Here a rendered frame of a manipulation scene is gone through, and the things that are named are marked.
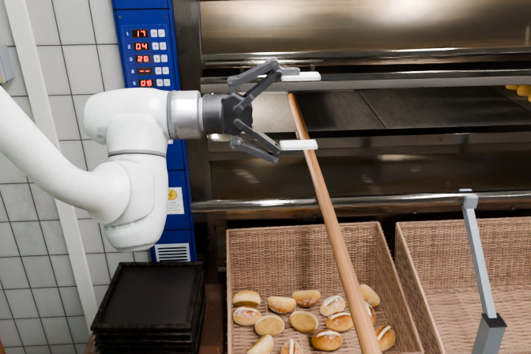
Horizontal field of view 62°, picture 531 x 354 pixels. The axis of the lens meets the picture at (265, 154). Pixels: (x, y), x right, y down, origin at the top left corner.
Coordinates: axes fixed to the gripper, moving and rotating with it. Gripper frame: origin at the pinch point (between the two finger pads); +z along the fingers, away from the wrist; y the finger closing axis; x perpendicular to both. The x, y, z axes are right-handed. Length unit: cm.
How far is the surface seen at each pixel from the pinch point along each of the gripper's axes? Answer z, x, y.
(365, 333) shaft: 5.7, 27.1, 27.8
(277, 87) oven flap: -3.4, -40.2, 7.9
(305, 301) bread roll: 6, -39, 85
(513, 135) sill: 77, -55, 32
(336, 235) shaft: 5.9, 1.5, 27.6
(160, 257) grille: -45, -51, 74
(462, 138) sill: 60, -55, 32
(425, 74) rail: 38, -41, 6
